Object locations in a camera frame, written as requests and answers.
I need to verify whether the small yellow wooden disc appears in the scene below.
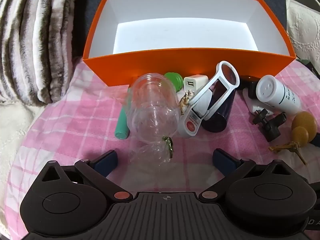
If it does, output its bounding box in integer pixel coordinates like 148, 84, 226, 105
292, 127, 309, 145

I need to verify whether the large yellow wooden disc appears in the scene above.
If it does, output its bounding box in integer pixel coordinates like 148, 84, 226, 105
292, 112, 317, 141

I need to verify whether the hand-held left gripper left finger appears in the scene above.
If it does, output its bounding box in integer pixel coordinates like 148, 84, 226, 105
32, 149, 131, 202

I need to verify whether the black rectangular box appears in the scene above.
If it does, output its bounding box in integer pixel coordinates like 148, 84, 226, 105
241, 75, 259, 99

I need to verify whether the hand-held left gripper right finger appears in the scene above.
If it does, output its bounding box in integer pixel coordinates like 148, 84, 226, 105
199, 148, 309, 202

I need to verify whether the cream textured blanket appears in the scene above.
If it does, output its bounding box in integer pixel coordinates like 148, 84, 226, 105
0, 99, 48, 240

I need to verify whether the black ball head adapter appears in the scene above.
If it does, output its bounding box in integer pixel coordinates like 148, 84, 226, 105
252, 109, 287, 142

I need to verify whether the green ribbed cap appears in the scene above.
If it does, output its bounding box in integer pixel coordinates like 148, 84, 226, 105
164, 72, 185, 93

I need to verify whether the clear plastic jar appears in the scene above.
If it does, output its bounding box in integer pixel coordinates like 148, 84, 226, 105
126, 73, 181, 142

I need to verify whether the pink plaid blanket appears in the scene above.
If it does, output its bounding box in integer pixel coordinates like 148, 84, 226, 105
5, 57, 320, 240

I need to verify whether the striped fuzzy blanket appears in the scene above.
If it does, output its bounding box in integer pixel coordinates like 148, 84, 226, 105
0, 0, 83, 104

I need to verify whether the orange cardboard box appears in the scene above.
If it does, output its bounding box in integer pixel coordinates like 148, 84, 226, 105
82, 0, 297, 87

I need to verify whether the white usb charger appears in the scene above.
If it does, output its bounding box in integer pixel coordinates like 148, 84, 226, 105
183, 74, 209, 95

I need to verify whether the small green charm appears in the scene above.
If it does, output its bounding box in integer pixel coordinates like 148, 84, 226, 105
162, 136, 174, 158

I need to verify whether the white embroidered cloth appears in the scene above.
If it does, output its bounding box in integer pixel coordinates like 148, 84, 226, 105
285, 0, 320, 63

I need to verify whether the teal pen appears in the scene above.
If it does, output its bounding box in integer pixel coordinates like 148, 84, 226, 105
115, 87, 132, 139

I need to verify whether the clear plastic bag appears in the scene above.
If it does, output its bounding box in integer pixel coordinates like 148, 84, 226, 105
129, 136, 176, 171

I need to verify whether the small blue object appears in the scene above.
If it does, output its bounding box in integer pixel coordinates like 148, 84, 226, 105
309, 132, 320, 147

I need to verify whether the dark navy bottle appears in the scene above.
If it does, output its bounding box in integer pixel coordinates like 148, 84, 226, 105
201, 79, 237, 132

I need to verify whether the small figurine keychain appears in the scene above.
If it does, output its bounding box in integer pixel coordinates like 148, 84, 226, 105
179, 90, 195, 113

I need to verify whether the white plastic bottle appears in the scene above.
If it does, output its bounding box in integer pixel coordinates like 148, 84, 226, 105
255, 75, 302, 115

